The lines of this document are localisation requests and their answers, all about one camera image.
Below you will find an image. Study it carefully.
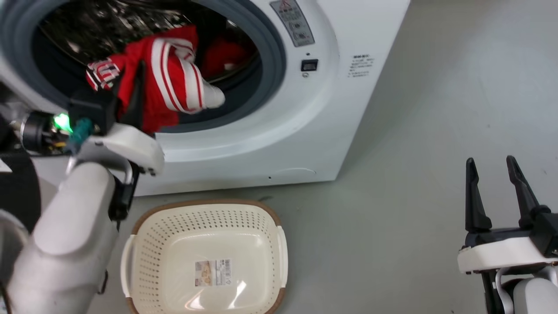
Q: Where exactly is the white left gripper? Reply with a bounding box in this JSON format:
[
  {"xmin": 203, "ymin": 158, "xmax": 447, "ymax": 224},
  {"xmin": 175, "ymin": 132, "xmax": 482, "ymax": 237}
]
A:
[{"xmin": 72, "ymin": 61, "xmax": 165, "ymax": 176}]

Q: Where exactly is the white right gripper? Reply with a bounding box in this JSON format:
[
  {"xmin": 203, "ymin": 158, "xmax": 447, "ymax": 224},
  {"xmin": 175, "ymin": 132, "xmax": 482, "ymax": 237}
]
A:
[{"xmin": 457, "ymin": 155, "xmax": 558, "ymax": 275}]

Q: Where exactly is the red white striped garment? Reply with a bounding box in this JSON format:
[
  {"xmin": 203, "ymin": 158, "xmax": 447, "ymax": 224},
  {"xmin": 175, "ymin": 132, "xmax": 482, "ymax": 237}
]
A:
[{"xmin": 86, "ymin": 25, "xmax": 226, "ymax": 133}]

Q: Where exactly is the cream perforated laundry basket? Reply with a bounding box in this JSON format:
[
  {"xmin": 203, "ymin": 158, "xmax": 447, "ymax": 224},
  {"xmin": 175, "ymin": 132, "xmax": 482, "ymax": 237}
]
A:
[{"xmin": 121, "ymin": 199, "xmax": 289, "ymax": 314}]

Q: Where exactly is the white front-load washing machine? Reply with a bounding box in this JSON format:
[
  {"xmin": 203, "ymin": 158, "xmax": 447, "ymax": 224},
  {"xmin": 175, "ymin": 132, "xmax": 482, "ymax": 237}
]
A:
[{"xmin": 0, "ymin": 0, "xmax": 411, "ymax": 197}]

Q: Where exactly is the black cylinder with green light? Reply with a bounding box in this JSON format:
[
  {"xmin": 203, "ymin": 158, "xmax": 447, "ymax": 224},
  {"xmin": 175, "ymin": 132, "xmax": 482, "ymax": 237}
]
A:
[{"xmin": 20, "ymin": 110, "xmax": 73, "ymax": 154}]

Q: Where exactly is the plain red garment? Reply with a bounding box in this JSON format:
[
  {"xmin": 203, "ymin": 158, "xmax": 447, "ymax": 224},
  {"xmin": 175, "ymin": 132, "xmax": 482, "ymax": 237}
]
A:
[{"xmin": 201, "ymin": 36, "xmax": 249, "ymax": 79}]

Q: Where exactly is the grey warning label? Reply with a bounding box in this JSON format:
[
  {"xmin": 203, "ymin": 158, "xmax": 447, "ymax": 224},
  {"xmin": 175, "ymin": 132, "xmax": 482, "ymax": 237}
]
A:
[{"xmin": 269, "ymin": 0, "xmax": 315, "ymax": 48}]

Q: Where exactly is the printed label sticker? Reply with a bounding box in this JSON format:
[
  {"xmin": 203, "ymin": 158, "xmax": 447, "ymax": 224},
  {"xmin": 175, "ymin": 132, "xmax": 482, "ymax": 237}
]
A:
[{"xmin": 195, "ymin": 259, "xmax": 232, "ymax": 287}]

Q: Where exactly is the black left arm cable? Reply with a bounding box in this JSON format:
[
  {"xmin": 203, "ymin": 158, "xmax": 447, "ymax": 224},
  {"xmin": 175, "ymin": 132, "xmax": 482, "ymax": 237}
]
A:
[{"xmin": 108, "ymin": 161, "xmax": 141, "ymax": 222}]

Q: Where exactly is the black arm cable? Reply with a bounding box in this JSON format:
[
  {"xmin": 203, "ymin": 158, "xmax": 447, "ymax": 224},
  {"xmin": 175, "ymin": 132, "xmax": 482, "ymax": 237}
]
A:
[
  {"xmin": 108, "ymin": 161, "xmax": 141, "ymax": 222},
  {"xmin": 481, "ymin": 270, "xmax": 503, "ymax": 314}
]

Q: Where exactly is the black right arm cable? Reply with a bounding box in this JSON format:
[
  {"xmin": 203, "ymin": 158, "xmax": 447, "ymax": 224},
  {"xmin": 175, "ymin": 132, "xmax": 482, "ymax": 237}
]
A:
[{"xmin": 481, "ymin": 270, "xmax": 503, "ymax": 314}]

